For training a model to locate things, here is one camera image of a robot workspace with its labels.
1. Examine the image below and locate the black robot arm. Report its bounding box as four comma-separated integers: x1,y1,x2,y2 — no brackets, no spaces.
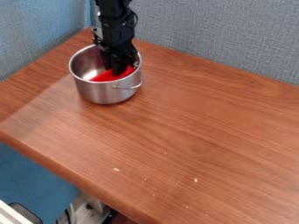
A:
92,0,138,76

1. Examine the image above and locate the grey device bottom left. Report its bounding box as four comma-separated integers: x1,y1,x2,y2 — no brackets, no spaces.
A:
0,200,43,224

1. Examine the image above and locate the stainless steel pot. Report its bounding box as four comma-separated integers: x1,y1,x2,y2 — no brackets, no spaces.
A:
68,45,145,104

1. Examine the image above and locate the white box under table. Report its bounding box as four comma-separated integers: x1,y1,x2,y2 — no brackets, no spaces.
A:
55,192,118,224

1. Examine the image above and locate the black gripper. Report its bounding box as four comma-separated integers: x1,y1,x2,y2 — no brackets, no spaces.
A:
92,14,139,76

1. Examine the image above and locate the red plastic block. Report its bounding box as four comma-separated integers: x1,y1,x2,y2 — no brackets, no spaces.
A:
90,66,137,82

